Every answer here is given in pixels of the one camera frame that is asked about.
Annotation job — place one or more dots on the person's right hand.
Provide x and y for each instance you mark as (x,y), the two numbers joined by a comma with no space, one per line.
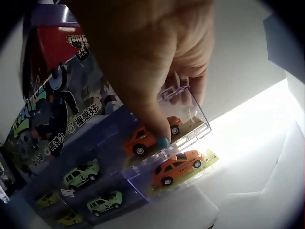
(147,43)

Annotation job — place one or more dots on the person's right fingers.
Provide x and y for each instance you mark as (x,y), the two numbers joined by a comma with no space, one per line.
(197,88)

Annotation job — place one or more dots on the person's right thumb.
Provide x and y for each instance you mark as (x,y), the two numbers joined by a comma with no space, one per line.
(145,105)

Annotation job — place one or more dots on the clear box with orange car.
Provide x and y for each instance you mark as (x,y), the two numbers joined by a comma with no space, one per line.
(190,119)

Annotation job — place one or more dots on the orange toy car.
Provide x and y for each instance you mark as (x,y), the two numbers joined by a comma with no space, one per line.
(140,140)

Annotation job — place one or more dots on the orange toy taxi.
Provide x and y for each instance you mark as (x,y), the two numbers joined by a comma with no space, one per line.
(174,169)

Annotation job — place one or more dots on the clear box with green car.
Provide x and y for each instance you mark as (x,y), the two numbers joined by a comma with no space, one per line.
(128,205)
(107,164)

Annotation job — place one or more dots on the printed toy display carton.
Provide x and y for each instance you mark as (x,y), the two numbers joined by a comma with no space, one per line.
(62,95)

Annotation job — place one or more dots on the clear box with taxi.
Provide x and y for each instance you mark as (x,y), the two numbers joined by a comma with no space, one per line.
(190,176)

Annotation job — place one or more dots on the green toy car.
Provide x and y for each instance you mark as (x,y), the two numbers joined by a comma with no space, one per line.
(79,175)
(103,202)

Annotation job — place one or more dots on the yellow toy car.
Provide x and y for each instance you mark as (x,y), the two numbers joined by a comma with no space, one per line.
(46,199)
(68,218)

